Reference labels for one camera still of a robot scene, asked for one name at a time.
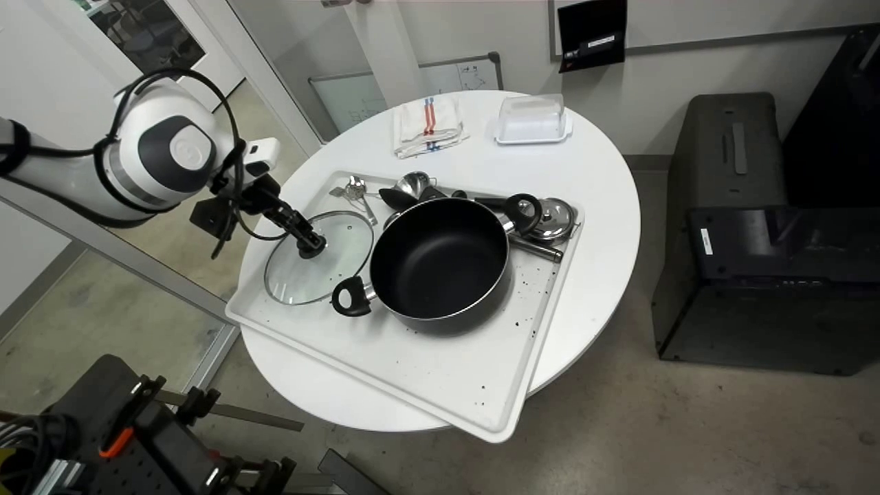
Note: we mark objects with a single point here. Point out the white plastic tray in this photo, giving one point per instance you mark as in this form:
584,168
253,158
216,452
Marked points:
471,381

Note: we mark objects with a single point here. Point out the steel measuring spoon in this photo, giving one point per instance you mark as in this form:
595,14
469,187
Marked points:
411,190

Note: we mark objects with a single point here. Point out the round white table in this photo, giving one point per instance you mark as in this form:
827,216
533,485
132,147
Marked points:
584,172

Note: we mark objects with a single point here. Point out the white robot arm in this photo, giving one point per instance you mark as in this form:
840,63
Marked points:
170,135

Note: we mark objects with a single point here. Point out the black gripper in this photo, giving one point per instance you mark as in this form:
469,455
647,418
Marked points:
262,195

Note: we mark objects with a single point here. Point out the clear plastic butter dish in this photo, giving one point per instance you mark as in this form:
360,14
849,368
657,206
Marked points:
530,121

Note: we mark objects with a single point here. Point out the black storage case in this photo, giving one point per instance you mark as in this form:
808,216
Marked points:
772,235

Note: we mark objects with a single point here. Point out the metal key ring tool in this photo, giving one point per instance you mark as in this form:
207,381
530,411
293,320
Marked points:
356,190

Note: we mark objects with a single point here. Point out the black cooking pot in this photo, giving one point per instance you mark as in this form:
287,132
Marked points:
437,268

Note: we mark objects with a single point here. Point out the glass pot lid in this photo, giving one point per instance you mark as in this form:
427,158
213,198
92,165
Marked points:
346,242

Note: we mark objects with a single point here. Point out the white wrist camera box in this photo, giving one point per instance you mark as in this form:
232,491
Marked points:
262,154

